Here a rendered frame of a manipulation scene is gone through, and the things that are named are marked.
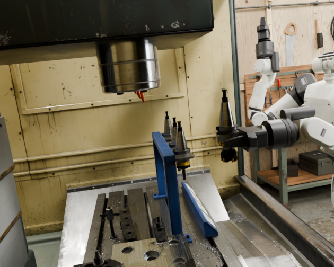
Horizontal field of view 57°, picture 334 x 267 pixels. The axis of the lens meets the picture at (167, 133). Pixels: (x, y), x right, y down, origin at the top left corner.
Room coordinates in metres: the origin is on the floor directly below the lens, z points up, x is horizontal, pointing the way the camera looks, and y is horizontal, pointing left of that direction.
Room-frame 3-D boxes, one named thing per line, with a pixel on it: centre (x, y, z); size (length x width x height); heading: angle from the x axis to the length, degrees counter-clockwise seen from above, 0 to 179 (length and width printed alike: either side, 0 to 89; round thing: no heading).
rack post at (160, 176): (1.46, 0.05, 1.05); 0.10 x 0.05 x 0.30; 97
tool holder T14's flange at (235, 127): (0.87, -0.17, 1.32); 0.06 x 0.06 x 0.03
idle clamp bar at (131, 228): (1.09, 0.19, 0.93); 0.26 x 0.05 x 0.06; 12
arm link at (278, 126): (0.88, -0.27, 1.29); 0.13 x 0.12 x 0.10; 7
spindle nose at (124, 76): (0.84, 0.08, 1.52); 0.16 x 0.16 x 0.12
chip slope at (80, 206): (1.49, 0.15, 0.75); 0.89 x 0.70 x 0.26; 97
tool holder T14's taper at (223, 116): (0.87, -0.17, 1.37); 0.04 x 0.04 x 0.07
